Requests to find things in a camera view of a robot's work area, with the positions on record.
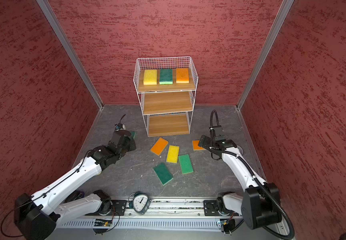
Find orange sponge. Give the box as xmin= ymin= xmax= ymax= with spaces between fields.
xmin=150 ymin=138 xmax=168 ymax=156
xmin=176 ymin=68 xmax=190 ymax=84
xmin=192 ymin=140 xmax=205 ymax=151

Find yellow sponge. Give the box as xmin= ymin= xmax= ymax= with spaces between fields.
xmin=166 ymin=145 xmax=180 ymax=164
xmin=143 ymin=70 xmax=158 ymax=86

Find dark green sponge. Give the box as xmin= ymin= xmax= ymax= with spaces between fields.
xmin=153 ymin=163 xmax=173 ymax=186
xmin=130 ymin=131 xmax=136 ymax=140
xmin=159 ymin=69 xmax=173 ymax=85

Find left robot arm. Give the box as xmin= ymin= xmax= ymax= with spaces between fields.
xmin=14 ymin=129 xmax=136 ymax=240

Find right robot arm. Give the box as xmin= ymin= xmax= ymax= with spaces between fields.
xmin=199 ymin=126 xmax=282 ymax=230

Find light green sponge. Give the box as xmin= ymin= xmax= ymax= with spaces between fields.
xmin=179 ymin=154 xmax=194 ymax=175

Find green analog clock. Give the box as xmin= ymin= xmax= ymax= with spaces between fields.
xmin=129 ymin=192 xmax=151 ymax=215

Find left circuit board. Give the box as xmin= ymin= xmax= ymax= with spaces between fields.
xmin=94 ymin=219 xmax=113 ymax=228

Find circuit board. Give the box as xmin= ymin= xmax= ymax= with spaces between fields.
xmin=94 ymin=219 xmax=113 ymax=228
xmin=220 ymin=219 xmax=236 ymax=234

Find right circuit board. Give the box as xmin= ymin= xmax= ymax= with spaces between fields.
xmin=220 ymin=219 xmax=236 ymax=234

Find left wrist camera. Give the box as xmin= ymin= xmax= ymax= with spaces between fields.
xmin=115 ymin=123 xmax=126 ymax=131

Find white wire wooden shelf rack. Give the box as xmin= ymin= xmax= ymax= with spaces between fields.
xmin=133 ymin=56 xmax=199 ymax=137

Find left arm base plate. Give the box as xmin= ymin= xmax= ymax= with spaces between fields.
xmin=108 ymin=200 xmax=128 ymax=217

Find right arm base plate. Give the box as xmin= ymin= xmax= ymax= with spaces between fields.
xmin=203 ymin=198 xmax=241 ymax=217

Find right black corrugated cable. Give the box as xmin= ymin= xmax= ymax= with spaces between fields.
xmin=209 ymin=109 xmax=295 ymax=240

